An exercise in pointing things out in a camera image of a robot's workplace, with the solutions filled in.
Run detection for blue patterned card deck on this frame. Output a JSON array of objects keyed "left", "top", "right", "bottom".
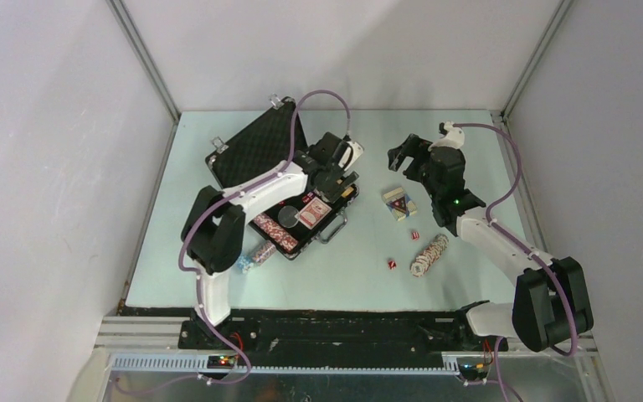
[{"left": 382, "top": 187, "right": 418, "bottom": 221}]

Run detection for black poker set case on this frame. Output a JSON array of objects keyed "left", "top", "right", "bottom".
[{"left": 206, "top": 96, "right": 358, "bottom": 260}]

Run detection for white red chip stack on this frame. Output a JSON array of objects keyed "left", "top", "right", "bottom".
[{"left": 409, "top": 234, "right": 449, "bottom": 277}]

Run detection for purple grey chip stack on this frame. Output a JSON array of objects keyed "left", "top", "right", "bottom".
[{"left": 249, "top": 240, "right": 276, "bottom": 265}]

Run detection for light blue chip stack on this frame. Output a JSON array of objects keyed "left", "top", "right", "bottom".
[{"left": 235, "top": 255, "right": 256, "bottom": 274}]

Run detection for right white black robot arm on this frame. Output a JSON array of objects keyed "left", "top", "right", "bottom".
[{"left": 388, "top": 134, "right": 594, "bottom": 356}]

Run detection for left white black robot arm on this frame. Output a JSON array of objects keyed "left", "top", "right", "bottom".
[{"left": 179, "top": 132, "right": 364, "bottom": 349}]

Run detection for yellow poker chip stack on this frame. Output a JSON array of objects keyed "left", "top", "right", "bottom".
[{"left": 342, "top": 186, "right": 356, "bottom": 198}]

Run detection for red dice in case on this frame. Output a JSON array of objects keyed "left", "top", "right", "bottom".
[{"left": 301, "top": 192, "right": 316, "bottom": 204}]

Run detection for red playing card deck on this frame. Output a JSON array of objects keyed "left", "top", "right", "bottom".
[{"left": 297, "top": 198, "right": 332, "bottom": 229}]

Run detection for red white chip row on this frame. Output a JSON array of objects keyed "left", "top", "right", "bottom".
[{"left": 253, "top": 214, "right": 298, "bottom": 254}]

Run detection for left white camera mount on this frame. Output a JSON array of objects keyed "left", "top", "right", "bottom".
[{"left": 338, "top": 141, "right": 364, "bottom": 171}]

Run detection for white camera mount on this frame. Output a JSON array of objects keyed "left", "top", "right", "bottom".
[
  {"left": 428, "top": 121, "right": 466, "bottom": 151},
  {"left": 338, "top": 141, "right": 364, "bottom": 171}
]

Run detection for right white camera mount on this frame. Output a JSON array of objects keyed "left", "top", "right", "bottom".
[{"left": 428, "top": 121, "right": 466, "bottom": 151}]

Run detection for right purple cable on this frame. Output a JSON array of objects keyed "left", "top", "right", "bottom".
[{"left": 453, "top": 122, "right": 580, "bottom": 402}]

